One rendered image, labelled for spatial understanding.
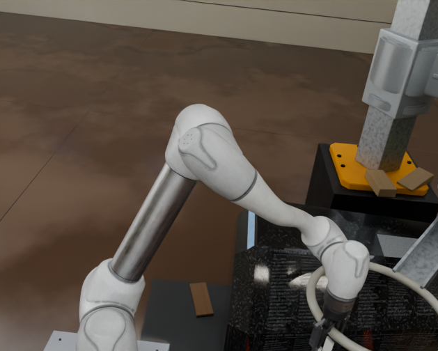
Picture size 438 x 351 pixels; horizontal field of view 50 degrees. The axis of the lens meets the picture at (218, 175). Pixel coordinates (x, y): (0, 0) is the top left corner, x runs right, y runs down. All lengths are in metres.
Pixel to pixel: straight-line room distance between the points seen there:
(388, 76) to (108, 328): 1.90
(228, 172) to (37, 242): 2.46
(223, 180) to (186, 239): 2.29
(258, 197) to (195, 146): 0.21
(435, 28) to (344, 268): 1.59
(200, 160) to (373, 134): 1.89
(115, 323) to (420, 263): 1.19
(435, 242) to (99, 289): 1.31
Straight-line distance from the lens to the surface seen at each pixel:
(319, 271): 1.77
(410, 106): 2.70
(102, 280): 1.43
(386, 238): 2.23
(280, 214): 1.20
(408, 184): 2.85
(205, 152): 1.04
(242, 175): 1.08
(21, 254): 3.33
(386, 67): 2.63
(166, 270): 3.11
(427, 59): 2.61
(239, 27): 7.95
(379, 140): 2.82
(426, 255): 2.03
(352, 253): 1.38
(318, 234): 1.47
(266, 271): 2.00
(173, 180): 1.25
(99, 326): 1.32
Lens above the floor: 2.14
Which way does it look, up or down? 32 degrees down
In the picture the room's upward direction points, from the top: 6 degrees clockwise
